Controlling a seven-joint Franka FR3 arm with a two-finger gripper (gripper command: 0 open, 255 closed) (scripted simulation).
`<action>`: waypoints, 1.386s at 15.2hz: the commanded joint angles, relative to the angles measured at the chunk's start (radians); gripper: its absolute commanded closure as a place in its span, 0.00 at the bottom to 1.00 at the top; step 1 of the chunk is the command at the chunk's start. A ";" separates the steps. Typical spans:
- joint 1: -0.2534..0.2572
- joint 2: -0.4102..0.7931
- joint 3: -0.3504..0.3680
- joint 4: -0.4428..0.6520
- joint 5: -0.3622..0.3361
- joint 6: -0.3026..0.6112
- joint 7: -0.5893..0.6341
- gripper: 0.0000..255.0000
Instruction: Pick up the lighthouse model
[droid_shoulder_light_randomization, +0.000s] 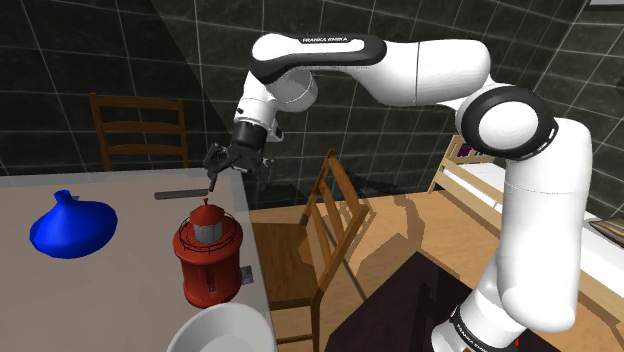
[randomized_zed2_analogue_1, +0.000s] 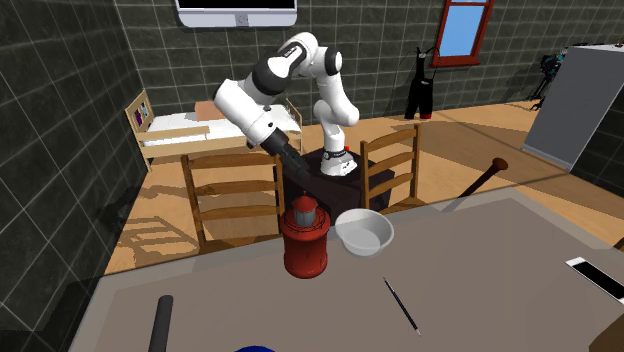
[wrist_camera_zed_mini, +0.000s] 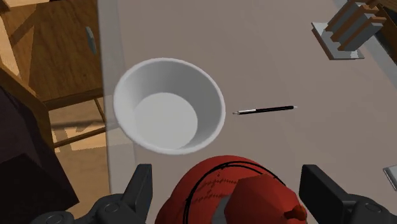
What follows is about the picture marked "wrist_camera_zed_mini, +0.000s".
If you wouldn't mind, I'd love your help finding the dark block furniture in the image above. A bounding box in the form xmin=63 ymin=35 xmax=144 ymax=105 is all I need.
xmin=0 ymin=85 xmax=80 ymax=224

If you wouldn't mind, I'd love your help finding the red round figure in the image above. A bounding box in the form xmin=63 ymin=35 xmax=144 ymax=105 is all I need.
xmin=154 ymin=155 xmax=309 ymax=224

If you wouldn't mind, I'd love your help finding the grey and wooden rack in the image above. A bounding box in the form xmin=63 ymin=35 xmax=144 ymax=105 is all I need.
xmin=311 ymin=0 xmax=387 ymax=60

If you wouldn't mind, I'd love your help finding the grey flat object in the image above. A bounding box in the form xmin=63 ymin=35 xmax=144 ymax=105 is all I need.
xmin=382 ymin=165 xmax=397 ymax=191

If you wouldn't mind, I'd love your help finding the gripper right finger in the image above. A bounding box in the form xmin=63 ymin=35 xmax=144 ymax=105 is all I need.
xmin=298 ymin=164 xmax=397 ymax=224

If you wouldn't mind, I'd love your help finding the wooden cabinet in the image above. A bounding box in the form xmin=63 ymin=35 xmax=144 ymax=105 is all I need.
xmin=0 ymin=0 xmax=108 ymax=149

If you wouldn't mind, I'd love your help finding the white bowl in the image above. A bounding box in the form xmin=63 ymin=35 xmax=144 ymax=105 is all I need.
xmin=113 ymin=57 xmax=226 ymax=155

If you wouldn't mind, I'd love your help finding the black pen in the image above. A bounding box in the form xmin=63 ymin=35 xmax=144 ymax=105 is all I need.
xmin=232 ymin=105 xmax=298 ymax=116

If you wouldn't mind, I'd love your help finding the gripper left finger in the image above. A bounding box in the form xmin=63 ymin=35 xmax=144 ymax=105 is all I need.
xmin=30 ymin=164 xmax=153 ymax=224

